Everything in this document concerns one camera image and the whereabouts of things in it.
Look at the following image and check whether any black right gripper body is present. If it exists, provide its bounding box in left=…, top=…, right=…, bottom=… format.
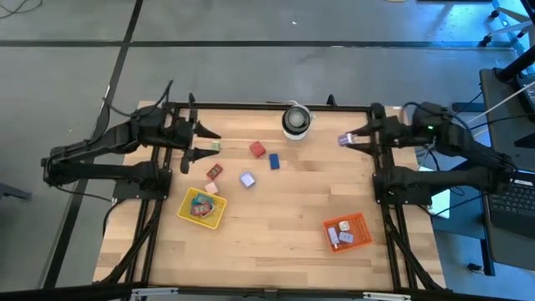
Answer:
left=370, top=104, right=413, bottom=158

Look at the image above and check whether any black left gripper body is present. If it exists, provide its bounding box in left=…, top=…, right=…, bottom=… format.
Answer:
left=165, top=109, right=200, bottom=175

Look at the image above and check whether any red rectangular box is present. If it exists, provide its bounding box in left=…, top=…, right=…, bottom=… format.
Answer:
left=249, top=140, right=268, bottom=159

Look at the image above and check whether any yellow plastic basket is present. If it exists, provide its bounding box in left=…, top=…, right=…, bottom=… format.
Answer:
left=176, top=186, right=228, bottom=231

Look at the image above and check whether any orange plastic basket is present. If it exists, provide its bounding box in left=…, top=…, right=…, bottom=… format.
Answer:
left=322, top=212, right=375, bottom=254

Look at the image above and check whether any white paper sheet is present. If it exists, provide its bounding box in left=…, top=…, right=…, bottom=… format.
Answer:
left=430, top=188, right=452, bottom=219

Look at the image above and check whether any black side table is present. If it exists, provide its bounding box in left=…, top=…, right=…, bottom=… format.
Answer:
left=479, top=68, right=535, bottom=271

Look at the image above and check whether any black monitor stand pole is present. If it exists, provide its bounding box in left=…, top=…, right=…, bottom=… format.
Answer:
left=495, top=45, right=535, bottom=84

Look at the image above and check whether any black laptop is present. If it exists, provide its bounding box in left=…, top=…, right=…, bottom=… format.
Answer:
left=487, top=177, right=535, bottom=240

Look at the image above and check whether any grey floor object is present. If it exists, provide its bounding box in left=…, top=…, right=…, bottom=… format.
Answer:
left=0, top=182, right=33, bottom=202

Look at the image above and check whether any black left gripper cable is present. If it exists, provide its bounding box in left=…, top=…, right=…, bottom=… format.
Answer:
left=102, top=79, right=175, bottom=118

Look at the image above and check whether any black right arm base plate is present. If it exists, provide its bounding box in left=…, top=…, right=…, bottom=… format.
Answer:
left=373, top=186, right=432, bottom=206

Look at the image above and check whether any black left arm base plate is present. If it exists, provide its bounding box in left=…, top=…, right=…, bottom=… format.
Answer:
left=111, top=183, right=172, bottom=201

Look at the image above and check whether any white cable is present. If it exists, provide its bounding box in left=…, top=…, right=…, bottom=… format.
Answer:
left=466, top=79, right=535, bottom=126

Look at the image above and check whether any silver frame bracket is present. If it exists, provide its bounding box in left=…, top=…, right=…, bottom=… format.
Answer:
left=130, top=287, right=180, bottom=301
left=362, top=291, right=413, bottom=301

